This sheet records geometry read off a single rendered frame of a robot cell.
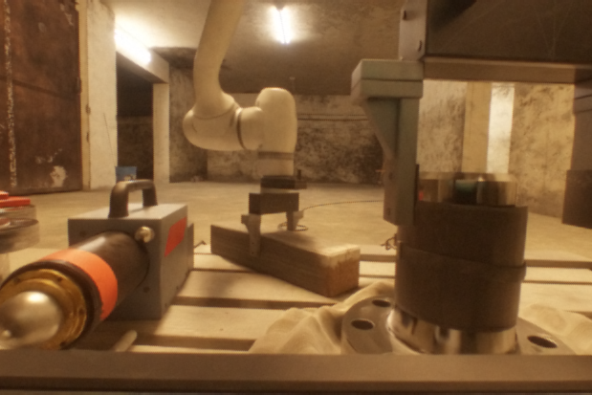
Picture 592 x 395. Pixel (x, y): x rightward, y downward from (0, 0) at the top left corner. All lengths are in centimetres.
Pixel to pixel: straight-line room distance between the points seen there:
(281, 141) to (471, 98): 529
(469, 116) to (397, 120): 564
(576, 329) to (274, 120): 64
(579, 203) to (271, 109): 60
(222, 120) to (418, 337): 60
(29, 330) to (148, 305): 23
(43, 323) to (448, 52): 39
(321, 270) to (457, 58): 49
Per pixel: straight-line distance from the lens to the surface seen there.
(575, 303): 85
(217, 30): 69
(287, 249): 70
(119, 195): 56
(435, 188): 36
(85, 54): 598
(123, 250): 50
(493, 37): 23
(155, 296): 57
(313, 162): 1080
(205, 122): 79
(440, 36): 22
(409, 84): 21
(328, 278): 63
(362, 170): 1095
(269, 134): 74
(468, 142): 580
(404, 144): 21
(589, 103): 30
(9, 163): 489
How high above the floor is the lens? 39
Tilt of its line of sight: 5 degrees down
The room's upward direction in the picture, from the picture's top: 1 degrees clockwise
